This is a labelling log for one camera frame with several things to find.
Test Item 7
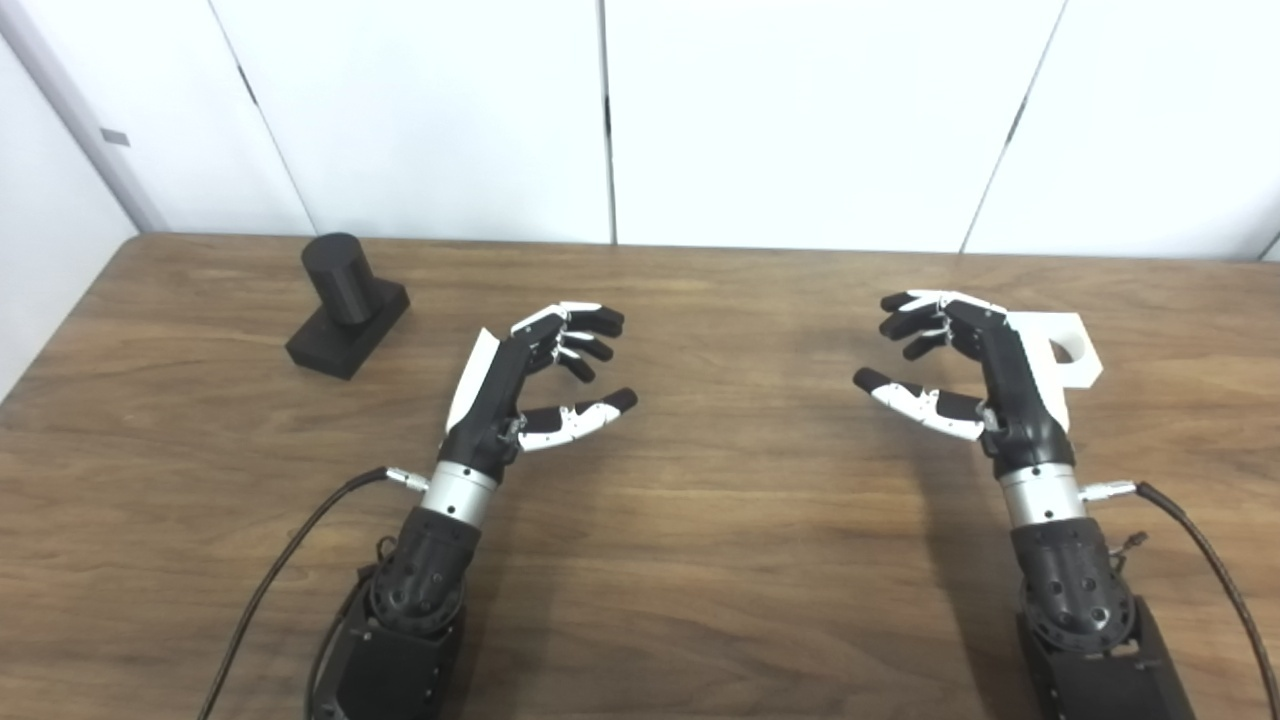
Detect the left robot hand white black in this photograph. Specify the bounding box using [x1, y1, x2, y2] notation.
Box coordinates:
[440, 300, 639, 480]

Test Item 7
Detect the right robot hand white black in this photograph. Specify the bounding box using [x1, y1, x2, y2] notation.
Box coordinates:
[853, 290, 1079, 479]

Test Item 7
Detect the white square piece with hole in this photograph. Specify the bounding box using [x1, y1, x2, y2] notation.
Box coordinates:
[1008, 312, 1104, 393]

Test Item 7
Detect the black cylindrical peg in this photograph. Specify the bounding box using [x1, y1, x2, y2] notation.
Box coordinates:
[285, 232, 411, 381]

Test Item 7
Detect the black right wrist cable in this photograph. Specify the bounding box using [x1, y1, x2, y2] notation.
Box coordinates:
[1080, 480, 1280, 720]

